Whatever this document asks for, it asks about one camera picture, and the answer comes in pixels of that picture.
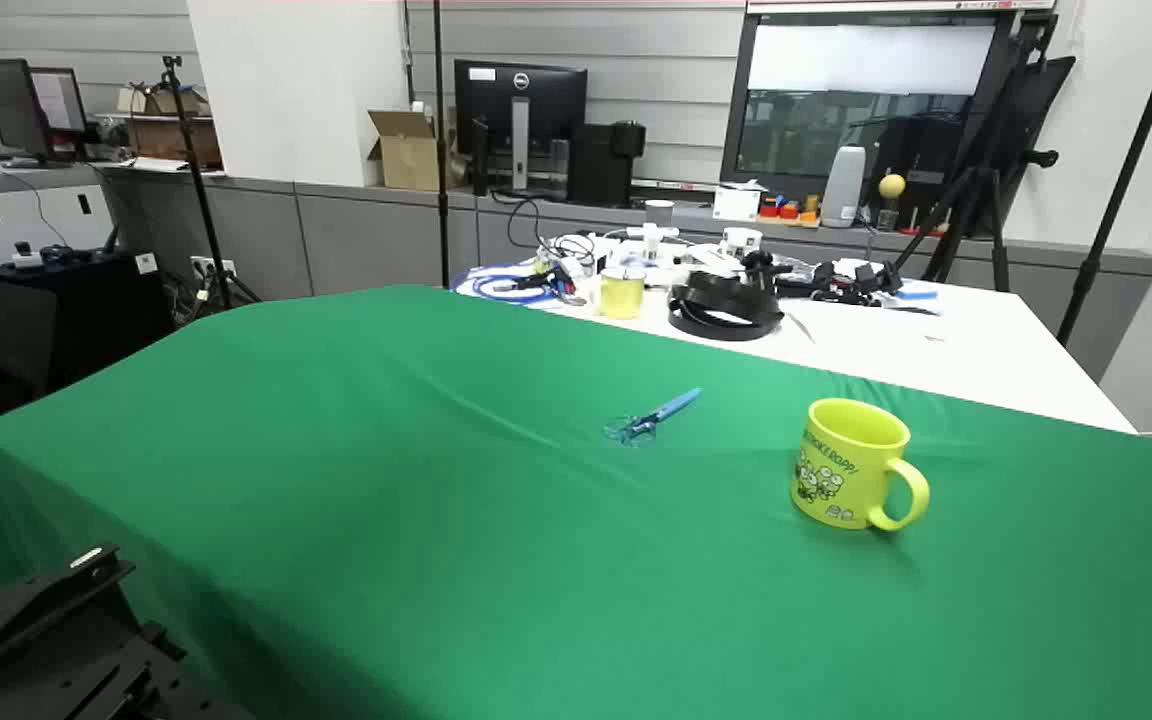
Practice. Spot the translucent yellow cup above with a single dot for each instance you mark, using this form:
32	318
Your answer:
623	298

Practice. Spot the white plastic tool cluster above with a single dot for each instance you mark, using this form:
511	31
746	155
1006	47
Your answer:
603	251

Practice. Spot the black desktop box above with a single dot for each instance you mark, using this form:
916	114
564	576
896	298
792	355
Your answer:
598	164

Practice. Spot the white lidded container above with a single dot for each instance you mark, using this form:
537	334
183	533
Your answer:
739	202

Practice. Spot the green tablecloth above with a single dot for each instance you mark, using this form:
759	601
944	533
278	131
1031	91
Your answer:
403	504

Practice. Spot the red and orange toys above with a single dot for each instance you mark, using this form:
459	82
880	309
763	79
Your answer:
786	209

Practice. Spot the open cardboard box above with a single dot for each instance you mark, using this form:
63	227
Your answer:
408	161

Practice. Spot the black vertical pole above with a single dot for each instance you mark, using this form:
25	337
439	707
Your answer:
443	132

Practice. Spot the black computer monitor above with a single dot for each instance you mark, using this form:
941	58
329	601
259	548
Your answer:
521	102

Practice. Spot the yellow printed mug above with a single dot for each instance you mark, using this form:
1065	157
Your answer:
842	465

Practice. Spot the white cylindrical device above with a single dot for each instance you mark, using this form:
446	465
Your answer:
844	184

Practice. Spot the yellow ball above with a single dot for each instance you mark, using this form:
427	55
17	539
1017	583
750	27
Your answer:
893	184

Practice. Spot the large black framed display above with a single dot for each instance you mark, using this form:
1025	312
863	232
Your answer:
869	123

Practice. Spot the thin black tripod stand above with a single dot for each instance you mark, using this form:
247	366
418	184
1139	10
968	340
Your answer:
197	184

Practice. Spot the brown storage box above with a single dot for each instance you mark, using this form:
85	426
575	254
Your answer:
171	143

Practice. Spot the black low cabinet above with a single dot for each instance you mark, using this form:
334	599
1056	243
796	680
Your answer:
69	320

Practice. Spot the white drawer cabinet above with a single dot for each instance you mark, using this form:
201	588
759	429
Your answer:
49	223

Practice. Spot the small framed desk monitor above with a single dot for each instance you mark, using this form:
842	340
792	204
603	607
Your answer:
59	102

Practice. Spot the black perforated mounting board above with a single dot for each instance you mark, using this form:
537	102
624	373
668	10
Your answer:
82	673

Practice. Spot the black slanted pole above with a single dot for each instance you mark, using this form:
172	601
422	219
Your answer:
1128	164

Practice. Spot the dark desk monitor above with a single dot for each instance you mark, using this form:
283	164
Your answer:
14	105

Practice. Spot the black camera tripod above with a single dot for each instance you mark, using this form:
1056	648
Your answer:
989	175

